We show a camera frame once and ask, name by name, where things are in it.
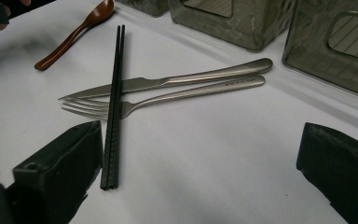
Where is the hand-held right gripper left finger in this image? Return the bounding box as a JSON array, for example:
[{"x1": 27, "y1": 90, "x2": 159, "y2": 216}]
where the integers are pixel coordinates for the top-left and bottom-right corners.
[{"x1": 12, "y1": 120, "x2": 103, "y2": 224}]

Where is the black chopstick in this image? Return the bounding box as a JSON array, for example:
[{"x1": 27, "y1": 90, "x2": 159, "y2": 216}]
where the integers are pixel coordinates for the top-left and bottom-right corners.
[
  {"x1": 100, "y1": 24, "x2": 122, "y2": 190},
  {"x1": 108, "y1": 24, "x2": 127, "y2": 190}
]

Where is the brown wooden spoon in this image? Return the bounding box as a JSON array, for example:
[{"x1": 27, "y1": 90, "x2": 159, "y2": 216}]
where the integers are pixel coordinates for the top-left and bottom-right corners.
[{"x1": 34, "y1": 0, "x2": 116, "y2": 72}]

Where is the steel fork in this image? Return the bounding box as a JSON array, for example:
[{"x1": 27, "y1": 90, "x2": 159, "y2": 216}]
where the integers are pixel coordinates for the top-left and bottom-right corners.
[{"x1": 60, "y1": 75, "x2": 266, "y2": 120}]

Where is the steel table knife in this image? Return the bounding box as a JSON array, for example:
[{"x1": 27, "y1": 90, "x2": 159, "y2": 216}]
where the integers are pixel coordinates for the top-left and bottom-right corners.
[{"x1": 58, "y1": 57, "x2": 274, "y2": 101}]

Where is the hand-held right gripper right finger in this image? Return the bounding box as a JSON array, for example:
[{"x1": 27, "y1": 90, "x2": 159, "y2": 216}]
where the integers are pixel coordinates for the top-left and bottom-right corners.
[{"x1": 296, "y1": 121, "x2": 358, "y2": 224}]

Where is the smoky transparent plastic bin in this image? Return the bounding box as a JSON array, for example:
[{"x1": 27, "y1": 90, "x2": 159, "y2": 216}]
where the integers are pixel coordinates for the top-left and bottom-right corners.
[
  {"x1": 282, "y1": 0, "x2": 358, "y2": 102},
  {"x1": 167, "y1": 0, "x2": 296, "y2": 52},
  {"x1": 115, "y1": 0, "x2": 171, "y2": 18}
]

